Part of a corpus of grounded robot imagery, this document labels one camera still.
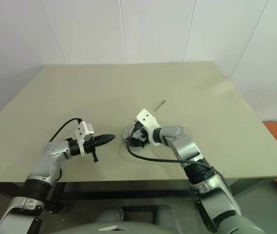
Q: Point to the grey rounded shape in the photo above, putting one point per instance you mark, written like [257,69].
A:
[110,214]

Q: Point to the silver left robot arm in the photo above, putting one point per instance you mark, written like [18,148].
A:
[43,168]

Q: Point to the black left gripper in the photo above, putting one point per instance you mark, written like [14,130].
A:
[89,146]

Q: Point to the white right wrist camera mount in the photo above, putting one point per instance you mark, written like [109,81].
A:
[146,118]

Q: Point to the black table frame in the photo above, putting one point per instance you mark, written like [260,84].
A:
[128,193]

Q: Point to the round silver housing lid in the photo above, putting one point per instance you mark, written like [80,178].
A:
[128,132]

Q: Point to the grey robot torso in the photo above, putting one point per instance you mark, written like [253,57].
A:
[128,228]

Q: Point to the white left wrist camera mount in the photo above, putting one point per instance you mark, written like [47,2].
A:
[84,130]

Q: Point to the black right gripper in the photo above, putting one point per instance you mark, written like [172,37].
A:
[140,135]

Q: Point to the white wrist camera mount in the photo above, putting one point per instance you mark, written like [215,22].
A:
[84,130]
[146,118]

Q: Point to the small dark metal pin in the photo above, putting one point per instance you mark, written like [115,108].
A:
[160,104]

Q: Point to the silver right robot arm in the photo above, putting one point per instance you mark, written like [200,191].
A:
[184,148]

